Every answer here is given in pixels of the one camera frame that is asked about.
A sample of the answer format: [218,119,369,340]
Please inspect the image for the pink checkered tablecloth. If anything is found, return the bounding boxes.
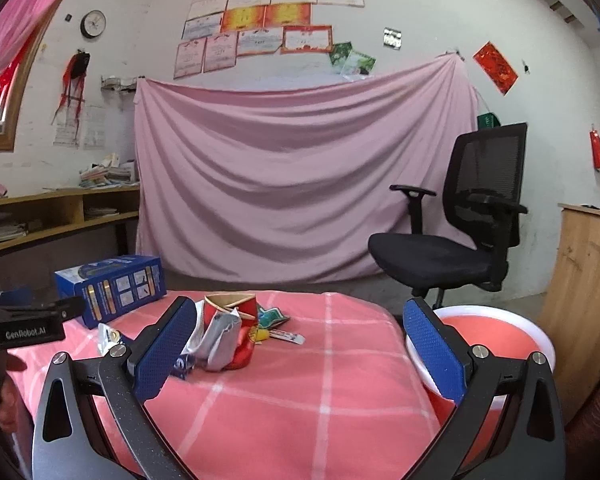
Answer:
[7,288,444,480]

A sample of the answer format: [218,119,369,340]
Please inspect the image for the pink hanging sheet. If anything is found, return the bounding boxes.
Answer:
[134,55,478,285]

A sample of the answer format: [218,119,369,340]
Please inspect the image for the black office chair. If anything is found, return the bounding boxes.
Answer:
[367,122,528,309]

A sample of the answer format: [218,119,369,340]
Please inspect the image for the wall certificates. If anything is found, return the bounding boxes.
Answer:
[173,0,365,80]

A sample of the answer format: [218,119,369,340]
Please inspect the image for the person's left hand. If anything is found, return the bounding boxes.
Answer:
[0,351,28,434]

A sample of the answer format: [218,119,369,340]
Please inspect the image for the red hanging ornament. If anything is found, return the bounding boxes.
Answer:
[588,126,600,171]

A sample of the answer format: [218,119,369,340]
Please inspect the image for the wooden shelf desk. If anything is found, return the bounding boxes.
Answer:
[0,184,140,257]

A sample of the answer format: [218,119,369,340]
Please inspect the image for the green blue torn packet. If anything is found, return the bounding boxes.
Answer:
[258,306,290,330]

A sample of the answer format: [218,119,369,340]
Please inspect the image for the wooden cabinet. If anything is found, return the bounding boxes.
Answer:
[538,204,600,422]

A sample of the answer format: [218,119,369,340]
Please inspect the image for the blue carton box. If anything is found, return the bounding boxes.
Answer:
[54,255,166,330]

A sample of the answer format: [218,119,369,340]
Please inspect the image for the crushed silver red wrapper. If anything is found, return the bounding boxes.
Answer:
[178,292,259,374]

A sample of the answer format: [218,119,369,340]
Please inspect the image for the red black tassel ornament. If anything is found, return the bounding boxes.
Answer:
[53,49,91,125]

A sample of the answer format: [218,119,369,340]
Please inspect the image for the stack of books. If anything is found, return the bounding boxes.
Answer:
[79,153,140,188]

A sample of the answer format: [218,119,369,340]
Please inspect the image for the red and white basin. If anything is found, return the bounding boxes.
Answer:
[404,303,557,470]

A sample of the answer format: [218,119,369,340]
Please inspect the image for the round wall clock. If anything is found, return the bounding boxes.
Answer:
[80,10,107,39]

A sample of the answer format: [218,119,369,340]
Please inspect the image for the white medicine sachet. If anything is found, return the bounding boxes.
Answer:
[268,330,306,346]

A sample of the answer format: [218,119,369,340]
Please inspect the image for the red paper wall decoration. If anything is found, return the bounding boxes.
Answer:
[472,41,518,96]

